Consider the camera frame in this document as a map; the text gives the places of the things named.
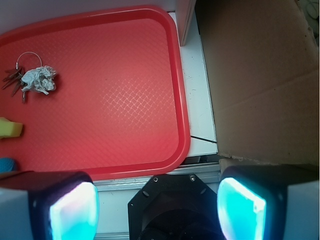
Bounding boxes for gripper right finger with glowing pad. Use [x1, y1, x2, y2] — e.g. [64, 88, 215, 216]
[217, 164, 320, 240]

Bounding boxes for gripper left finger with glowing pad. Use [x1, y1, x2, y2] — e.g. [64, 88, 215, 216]
[0, 171, 99, 240]

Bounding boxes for yellow green sponge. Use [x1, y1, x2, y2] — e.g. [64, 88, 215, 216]
[0, 117, 23, 139]

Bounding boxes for blue textured object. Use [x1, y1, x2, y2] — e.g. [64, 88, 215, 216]
[0, 157, 17, 173]

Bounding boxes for crumpled white paper ball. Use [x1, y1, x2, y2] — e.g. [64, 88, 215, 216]
[21, 65, 57, 95]

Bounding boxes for red plastic tray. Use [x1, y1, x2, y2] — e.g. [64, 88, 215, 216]
[0, 5, 191, 180]

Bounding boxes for brown cardboard box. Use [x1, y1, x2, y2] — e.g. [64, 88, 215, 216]
[195, 0, 320, 165]

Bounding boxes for white board panel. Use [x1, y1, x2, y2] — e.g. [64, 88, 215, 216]
[175, 0, 197, 47]

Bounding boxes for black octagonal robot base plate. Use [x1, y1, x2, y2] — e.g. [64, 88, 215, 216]
[127, 174, 224, 240]

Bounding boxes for brown keys on wire ring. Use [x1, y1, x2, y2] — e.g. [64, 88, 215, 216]
[1, 51, 43, 97]

